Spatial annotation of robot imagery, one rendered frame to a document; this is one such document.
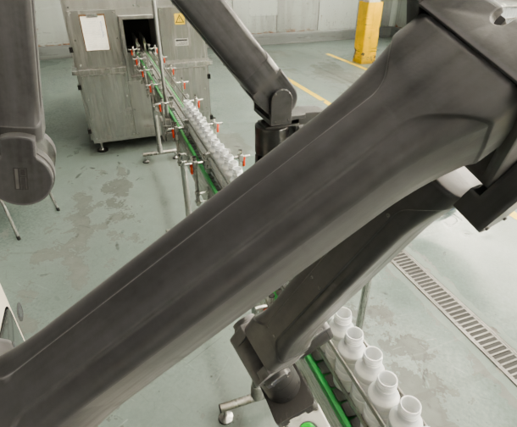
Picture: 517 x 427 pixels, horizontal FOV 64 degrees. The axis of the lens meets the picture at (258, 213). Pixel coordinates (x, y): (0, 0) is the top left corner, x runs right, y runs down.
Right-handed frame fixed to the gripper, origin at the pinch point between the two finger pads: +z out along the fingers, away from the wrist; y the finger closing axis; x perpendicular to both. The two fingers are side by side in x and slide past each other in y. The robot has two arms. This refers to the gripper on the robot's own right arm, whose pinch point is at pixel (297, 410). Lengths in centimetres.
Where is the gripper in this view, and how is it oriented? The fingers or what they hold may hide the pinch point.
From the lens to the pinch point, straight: 77.3
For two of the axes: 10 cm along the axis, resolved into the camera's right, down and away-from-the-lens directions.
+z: 3.3, 7.3, 6.0
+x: -8.8, 4.6, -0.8
